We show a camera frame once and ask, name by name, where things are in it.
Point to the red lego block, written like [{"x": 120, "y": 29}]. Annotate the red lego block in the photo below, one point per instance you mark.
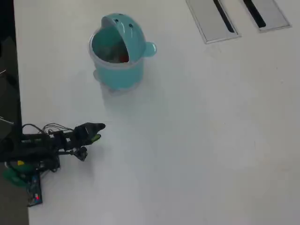
[{"x": 124, "y": 57}]

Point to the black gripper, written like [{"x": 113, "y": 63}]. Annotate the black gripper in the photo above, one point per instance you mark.
[{"x": 80, "y": 138}]

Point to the small wrist camera board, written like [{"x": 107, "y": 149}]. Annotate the small wrist camera board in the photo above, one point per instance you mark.
[{"x": 82, "y": 153}]

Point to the yellow clamp knob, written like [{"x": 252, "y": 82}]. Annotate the yellow clamp knob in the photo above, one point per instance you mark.
[{"x": 20, "y": 162}]

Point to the blue controller circuit board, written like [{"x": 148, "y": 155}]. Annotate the blue controller circuit board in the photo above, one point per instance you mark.
[{"x": 35, "y": 189}]

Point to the green table clamp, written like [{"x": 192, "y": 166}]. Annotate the green table clamp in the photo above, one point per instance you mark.
[{"x": 16, "y": 175}]

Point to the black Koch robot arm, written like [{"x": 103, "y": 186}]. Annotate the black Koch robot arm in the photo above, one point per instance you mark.
[{"x": 35, "y": 145}]

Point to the teal whale-shaped bin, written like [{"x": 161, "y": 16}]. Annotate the teal whale-shaped bin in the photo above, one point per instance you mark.
[{"x": 122, "y": 72}]

